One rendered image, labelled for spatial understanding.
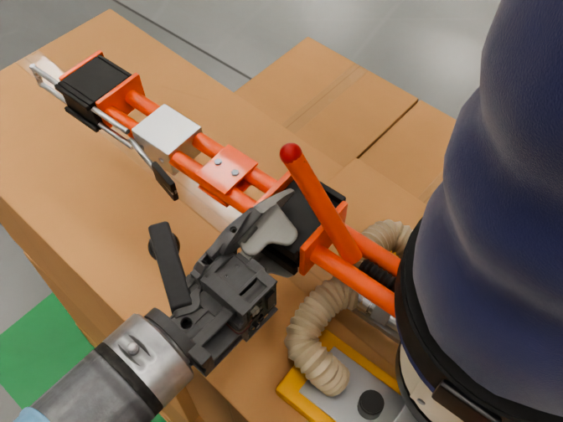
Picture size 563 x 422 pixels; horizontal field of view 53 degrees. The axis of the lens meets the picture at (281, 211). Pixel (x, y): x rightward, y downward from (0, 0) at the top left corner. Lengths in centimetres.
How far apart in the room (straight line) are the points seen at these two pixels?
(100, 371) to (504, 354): 35
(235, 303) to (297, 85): 110
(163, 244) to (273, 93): 99
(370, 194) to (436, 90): 164
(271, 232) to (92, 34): 68
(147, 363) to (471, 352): 29
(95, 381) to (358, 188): 48
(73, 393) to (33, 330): 137
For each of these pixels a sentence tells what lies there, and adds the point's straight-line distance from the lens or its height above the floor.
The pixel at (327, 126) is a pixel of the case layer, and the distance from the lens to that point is 150.
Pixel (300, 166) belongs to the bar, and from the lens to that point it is 57.
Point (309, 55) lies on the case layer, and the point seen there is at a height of 54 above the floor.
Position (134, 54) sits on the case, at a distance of 111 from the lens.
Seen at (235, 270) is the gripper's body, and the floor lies 111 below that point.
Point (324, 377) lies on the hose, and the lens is 66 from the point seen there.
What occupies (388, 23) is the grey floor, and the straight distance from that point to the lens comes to 275.
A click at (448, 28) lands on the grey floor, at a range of 279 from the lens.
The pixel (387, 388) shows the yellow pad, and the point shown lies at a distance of 70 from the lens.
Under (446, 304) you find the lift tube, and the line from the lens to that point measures 41.
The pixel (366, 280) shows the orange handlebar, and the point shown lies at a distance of 62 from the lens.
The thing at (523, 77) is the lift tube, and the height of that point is 147.
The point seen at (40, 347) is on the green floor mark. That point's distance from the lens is 190.
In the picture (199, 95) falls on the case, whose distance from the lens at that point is 101.
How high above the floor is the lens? 164
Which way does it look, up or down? 56 degrees down
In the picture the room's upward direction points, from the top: straight up
